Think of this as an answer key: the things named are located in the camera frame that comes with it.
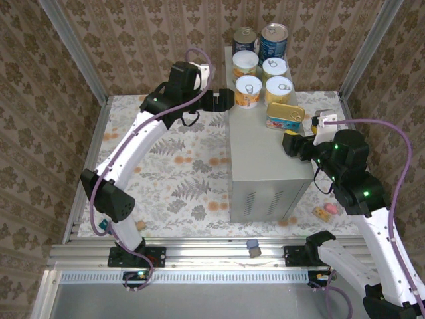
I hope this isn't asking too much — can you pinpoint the small black controller board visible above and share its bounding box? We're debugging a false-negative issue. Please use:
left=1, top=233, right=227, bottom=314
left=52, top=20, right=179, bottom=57
left=122, top=270, right=154, bottom=290
left=307, top=270, right=336, bottom=287

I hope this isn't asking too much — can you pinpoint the orange label pull-tab can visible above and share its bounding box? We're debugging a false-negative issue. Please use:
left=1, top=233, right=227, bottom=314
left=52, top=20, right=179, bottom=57
left=234, top=75, right=262, bottom=110

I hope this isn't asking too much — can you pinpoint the grey metal cabinet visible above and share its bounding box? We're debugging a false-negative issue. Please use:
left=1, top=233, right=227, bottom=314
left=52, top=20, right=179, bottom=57
left=224, top=45, right=316, bottom=224

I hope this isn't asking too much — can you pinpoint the tall bright blue can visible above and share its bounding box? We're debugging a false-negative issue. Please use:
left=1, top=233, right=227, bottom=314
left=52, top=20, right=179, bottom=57
left=258, top=23, right=289, bottom=66

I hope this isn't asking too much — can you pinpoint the orange peach fruit can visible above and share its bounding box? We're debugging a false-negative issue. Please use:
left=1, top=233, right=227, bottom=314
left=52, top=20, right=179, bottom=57
left=231, top=51, right=260, bottom=84

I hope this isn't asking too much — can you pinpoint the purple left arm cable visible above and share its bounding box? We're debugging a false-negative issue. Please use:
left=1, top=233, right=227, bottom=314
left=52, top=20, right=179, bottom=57
left=88, top=47, right=213, bottom=293

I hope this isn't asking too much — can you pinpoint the aluminium side rail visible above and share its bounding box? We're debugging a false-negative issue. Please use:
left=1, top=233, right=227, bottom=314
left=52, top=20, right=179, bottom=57
left=62, top=96, right=112, bottom=240
left=337, top=91, right=358, bottom=134

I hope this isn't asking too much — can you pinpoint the slotted cable duct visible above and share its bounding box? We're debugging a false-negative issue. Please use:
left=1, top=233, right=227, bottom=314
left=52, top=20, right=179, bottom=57
left=59, top=269, right=333, bottom=284

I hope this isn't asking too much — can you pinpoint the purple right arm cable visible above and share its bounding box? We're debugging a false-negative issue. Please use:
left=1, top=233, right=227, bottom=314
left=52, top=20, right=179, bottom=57
left=323, top=119, right=425, bottom=319

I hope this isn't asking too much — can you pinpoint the yellow cheese wedge toy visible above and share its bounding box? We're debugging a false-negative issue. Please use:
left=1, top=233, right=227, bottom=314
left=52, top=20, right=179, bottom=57
left=313, top=206, right=332, bottom=223

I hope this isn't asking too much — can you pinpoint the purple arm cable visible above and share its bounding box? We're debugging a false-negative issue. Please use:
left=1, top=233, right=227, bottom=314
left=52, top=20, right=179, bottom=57
left=323, top=119, right=425, bottom=319
left=88, top=47, right=213, bottom=293

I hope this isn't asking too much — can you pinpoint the dark navy can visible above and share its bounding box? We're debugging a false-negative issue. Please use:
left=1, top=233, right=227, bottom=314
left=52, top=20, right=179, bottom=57
left=232, top=27, right=259, bottom=56

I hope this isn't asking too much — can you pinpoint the pale green can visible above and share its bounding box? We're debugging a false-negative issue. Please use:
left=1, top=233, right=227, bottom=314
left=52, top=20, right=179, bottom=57
left=262, top=57, right=288, bottom=81

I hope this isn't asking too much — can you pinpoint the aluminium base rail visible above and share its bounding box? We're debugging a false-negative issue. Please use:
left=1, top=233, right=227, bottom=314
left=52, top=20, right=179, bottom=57
left=46, top=234, right=412, bottom=270

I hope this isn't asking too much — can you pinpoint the gold rectangular meat tin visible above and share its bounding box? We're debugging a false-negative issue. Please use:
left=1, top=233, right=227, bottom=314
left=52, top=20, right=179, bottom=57
left=265, top=102, right=306, bottom=131

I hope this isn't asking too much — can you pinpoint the yellow can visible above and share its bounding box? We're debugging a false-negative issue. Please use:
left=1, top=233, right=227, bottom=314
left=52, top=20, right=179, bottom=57
left=264, top=76, right=294, bottom=106

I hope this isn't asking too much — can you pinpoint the aluminium frame post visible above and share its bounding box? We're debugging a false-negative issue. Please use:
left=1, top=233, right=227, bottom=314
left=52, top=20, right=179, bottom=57
left=36, top=0, right=109, bottom=102
left=340, top=0, right=404, bottom=97

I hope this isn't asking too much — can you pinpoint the floral table cover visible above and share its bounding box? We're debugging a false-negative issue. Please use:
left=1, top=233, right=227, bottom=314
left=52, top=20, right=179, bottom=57
left=78, top=91, right=383, bottom=239

